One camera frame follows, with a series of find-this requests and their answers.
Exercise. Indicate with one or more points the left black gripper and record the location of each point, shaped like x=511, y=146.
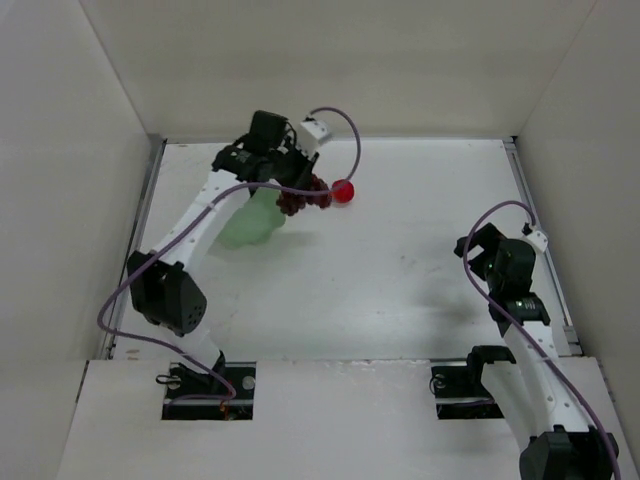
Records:
x=298, y=170

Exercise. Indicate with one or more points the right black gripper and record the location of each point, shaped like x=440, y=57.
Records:
x=480, y=245

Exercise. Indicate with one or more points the dark red fake grapes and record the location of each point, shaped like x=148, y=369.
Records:
x=290, y=204

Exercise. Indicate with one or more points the red fake pomegranate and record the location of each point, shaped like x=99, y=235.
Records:
x=342, y=191

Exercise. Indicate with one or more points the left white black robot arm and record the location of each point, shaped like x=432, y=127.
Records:
x=161, y=281

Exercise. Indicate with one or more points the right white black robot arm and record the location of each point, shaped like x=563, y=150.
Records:
x=557, y=436

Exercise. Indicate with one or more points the green wavy fruit bowl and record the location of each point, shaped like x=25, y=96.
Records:
x=254, y=223

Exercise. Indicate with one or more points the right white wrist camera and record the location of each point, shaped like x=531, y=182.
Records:
x=535, y=237

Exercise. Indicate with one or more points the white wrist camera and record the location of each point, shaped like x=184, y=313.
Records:
x=312, y=134
x=535, y=237

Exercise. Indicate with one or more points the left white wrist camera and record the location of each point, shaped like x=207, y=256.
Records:
x=312, y=134

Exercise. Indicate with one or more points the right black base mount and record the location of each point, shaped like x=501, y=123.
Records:
x=458, y=397

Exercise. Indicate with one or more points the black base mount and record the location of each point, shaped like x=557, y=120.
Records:
x=458, y=397
x=191, y=396

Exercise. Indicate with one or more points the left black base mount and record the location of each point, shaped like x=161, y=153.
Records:
x=191, y=396

